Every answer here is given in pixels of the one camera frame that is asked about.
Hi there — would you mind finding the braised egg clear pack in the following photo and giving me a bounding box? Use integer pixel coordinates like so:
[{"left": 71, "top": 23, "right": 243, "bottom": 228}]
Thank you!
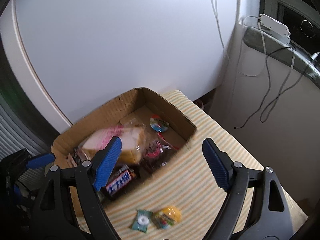
[{"left": 150, "top": 115, "right": 170, "bottom": 133}]

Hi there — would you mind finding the yellow jelly cup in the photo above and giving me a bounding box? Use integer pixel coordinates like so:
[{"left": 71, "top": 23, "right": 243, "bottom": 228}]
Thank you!
[{"left": 152, "top": 205, "right": 182, "bottom": 229}]

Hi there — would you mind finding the white cable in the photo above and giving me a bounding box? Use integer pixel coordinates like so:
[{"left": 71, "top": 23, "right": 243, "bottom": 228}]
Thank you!
[{"left": 206, "top": 0, "right": 267, "bottom": 78}]

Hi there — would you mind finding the white power strip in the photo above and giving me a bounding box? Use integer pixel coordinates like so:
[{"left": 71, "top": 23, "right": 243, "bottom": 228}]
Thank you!
[{"left": 259, "top": 14, "right": 291, "bottom": 45}]

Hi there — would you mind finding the bagged toast bread pink label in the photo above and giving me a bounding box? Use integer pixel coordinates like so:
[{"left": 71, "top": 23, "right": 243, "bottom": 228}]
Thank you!
[{"left": 75, "top": 125, "right": 146, "bottom": 165}]

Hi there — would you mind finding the black cable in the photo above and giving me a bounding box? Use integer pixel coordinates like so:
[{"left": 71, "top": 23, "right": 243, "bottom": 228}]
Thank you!
[{"left": 233, "top": 45, "right": 318, "bottom": 130}]

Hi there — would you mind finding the brown cardboard box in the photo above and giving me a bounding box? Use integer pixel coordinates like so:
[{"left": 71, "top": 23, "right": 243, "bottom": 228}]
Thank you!
[{"left": 50, "top": 87, "right": 198, "bottom": 218}]

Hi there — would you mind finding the Snickers bar brown wrapper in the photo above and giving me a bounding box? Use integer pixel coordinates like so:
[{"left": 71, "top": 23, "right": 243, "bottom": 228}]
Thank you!
[{"left": 100, "top": 164, "right": 140, "bottom": 201}]

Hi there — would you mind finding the white wardrobe panel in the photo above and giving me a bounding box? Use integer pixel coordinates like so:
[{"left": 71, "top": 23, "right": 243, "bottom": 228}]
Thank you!
[{"left": 1, "top": 0, "right": 238, "bottom": 132}]

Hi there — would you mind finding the teal mint candy packet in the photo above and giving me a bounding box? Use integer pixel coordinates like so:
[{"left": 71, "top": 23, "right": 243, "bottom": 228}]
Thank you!
[{"left": 131, "top": 210, "right": 153, "bottom": 233}]

